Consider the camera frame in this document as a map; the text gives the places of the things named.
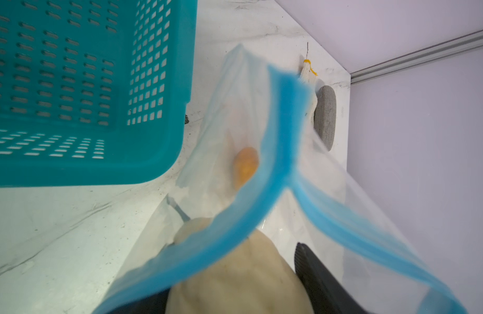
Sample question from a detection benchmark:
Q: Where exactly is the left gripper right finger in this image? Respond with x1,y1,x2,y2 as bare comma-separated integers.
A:
294,243,367,314

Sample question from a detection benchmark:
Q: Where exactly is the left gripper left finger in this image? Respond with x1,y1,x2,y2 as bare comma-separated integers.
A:
109,289,170,314

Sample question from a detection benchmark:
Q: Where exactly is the cream toy pear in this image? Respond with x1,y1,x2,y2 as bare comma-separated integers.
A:
165,230,313,313

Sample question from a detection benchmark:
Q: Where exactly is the clear zip bag blue zipper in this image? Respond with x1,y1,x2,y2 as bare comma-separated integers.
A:
96,46,465,313

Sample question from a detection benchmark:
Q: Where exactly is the grey oval stone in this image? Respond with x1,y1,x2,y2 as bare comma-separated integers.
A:
313,86,337,151

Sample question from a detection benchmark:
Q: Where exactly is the white work glove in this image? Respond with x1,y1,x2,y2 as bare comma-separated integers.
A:
299,43,318,122

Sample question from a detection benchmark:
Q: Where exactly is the teal plastic basket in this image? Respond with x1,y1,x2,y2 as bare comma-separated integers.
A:
0,0,198,188

